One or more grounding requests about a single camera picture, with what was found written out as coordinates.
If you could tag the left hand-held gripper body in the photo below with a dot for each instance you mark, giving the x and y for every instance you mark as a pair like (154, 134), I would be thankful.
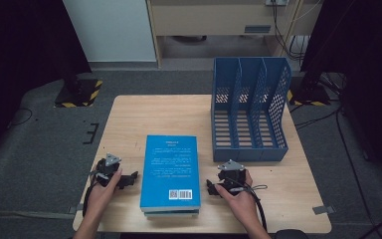
(107, 171)

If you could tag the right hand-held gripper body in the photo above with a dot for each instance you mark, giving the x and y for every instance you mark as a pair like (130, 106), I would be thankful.
(232, 176)

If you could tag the blue plastic file rack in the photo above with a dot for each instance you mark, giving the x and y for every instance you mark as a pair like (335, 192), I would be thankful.
(248, 154)

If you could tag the bright blue book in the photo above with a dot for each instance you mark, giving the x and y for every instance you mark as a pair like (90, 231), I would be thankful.
(170, 166)

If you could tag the dark blue illustrated book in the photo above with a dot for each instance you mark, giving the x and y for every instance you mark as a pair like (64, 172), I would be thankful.
(172, 215)

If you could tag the person's right hand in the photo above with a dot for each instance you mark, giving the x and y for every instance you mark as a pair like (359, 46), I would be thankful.
(242, 202)

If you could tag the person's left hand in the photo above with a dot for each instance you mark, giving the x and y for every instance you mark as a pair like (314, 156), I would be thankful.
(101, 199)

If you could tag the black floor tape mark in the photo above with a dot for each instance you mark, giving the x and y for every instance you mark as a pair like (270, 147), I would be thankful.
(91, 132)

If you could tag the grey tape strip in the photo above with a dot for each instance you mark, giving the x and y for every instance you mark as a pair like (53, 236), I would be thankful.
(74, 209)
(323, 209)

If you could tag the black round stool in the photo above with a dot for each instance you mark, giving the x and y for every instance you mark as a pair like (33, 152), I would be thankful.
(290, 234)

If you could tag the white cabinet panel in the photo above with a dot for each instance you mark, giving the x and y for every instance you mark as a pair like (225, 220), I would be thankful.
(112, 30)

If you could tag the grey desk label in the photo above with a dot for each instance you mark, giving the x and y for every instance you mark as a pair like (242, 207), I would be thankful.
(257, 29)

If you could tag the beige wooden desk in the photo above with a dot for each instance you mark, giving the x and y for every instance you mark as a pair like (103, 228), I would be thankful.
(212, 18)

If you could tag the dark curtain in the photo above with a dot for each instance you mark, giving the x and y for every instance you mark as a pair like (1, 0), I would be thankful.
(361, 66)

